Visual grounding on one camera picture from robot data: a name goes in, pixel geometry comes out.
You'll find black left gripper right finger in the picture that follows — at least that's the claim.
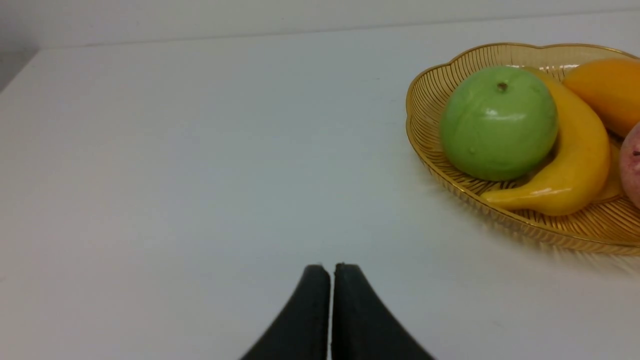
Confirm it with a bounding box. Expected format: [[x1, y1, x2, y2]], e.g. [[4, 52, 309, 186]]
[[331, 263, 434, 360]]

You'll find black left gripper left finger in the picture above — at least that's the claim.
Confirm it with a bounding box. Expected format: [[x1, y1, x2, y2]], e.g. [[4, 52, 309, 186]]
[[242, 264, 332, 360]]

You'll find amber ribbed plastic fruit plate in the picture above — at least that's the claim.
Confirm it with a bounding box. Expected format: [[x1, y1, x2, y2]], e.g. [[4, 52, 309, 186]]
[[406, 42, 639, 256]]

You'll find green apple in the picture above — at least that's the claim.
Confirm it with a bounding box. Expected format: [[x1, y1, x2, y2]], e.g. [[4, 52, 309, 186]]
[[439, 66, 559, 182]]

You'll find yellow banana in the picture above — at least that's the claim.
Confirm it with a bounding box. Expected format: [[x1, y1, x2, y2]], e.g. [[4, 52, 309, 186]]
[[481, 68, 611, 216]]

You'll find pink peach with leaf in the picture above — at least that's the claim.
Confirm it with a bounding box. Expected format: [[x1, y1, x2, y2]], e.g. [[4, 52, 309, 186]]
[[618, 123, 640, 208]]

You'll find orange yellow mango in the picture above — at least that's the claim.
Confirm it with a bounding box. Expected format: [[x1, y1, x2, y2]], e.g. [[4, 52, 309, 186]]
[[562, 58, 640, 138]]

